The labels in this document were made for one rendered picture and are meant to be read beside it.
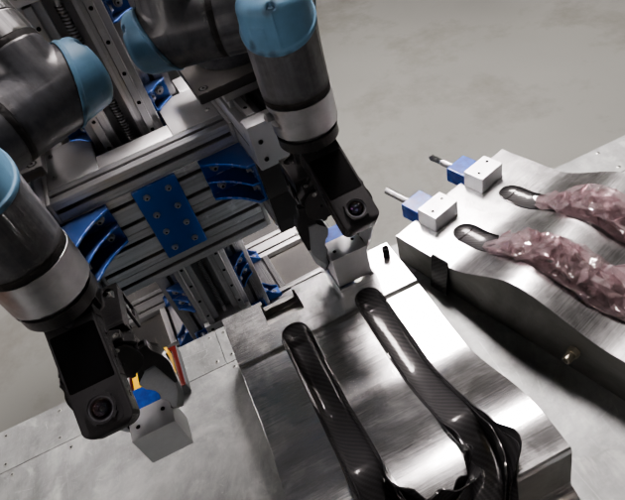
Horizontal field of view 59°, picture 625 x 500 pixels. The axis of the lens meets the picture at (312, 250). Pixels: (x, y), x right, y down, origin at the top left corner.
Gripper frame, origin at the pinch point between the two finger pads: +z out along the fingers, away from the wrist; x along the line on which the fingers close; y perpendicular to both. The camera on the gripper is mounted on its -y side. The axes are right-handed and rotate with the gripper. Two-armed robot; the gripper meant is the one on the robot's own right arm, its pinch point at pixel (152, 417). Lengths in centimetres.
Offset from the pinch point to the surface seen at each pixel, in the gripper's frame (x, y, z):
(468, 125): -131, 139, 95
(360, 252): -30.7, 10.4, 1.4
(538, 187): -62, 14, 9
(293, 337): -17.9, 6.5, 6.5
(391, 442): -22.0, -13.8, 3.0
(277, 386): -13.6, 0.8, 6.5
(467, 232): -48, 13, 10
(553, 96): -170, 134, 95
